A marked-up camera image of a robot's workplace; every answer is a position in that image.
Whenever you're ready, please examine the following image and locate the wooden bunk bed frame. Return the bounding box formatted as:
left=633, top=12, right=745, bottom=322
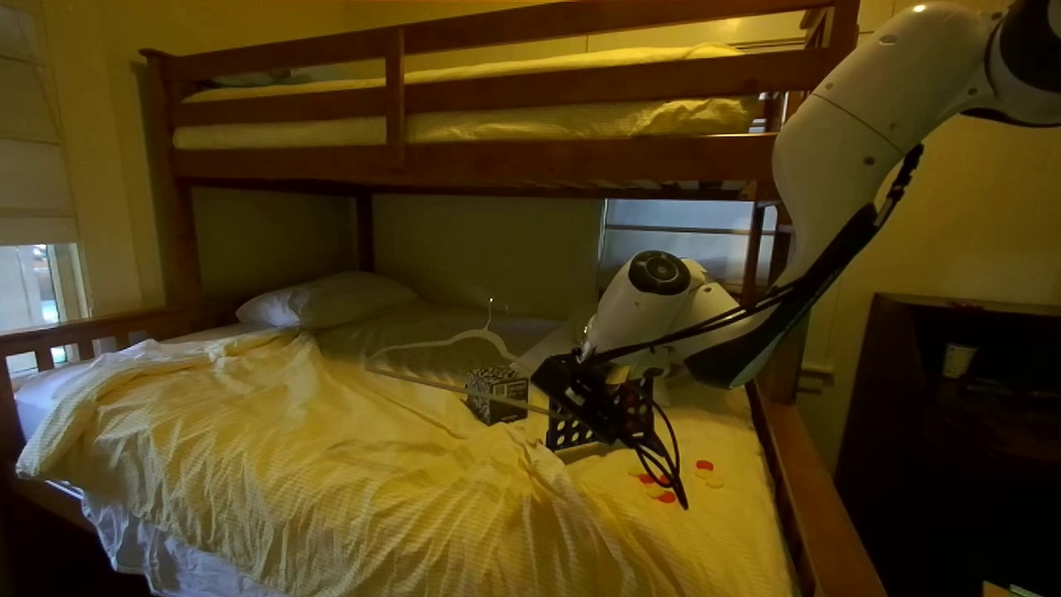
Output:
left=5, top=0, right=886, bottom=597

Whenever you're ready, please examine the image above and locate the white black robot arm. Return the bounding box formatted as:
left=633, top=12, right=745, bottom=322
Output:
left=531, top=0, right=1061, bottom=444

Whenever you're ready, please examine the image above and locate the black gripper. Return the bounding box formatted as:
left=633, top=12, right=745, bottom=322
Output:
left=531, top=356, right=639, bottom=444

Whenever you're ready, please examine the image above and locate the window with roller blind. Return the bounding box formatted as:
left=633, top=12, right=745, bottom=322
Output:
left=0, top=0, right=88, bottom=332

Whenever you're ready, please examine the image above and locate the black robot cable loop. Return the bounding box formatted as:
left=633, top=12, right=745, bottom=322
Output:
left=618, top=393, right=692, bottom=513

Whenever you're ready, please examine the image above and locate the upper bunk yellow bedding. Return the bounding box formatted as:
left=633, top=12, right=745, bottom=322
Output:
left=172, top=47, right=763, bottom=149

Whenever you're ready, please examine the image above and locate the white pillow at headboard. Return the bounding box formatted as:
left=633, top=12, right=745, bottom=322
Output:
left=237, top=271, right=415, bottom=328

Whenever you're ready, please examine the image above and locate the white plastic clothes hanger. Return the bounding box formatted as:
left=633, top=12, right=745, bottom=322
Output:
left=368, top=316, right=541, bottom=418

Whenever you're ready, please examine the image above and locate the dark wooden side cabinet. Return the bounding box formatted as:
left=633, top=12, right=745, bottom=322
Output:
left=836, top=294, right=1061, bottom=597

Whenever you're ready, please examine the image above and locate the yellow striped bed duvet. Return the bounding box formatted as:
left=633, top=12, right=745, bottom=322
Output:
left=18, top=332, right=795, bottom=597

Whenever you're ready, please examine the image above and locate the patterned dark cardboard box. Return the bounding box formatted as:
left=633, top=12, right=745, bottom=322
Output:
left=466, top=367, right=528, bottom=426

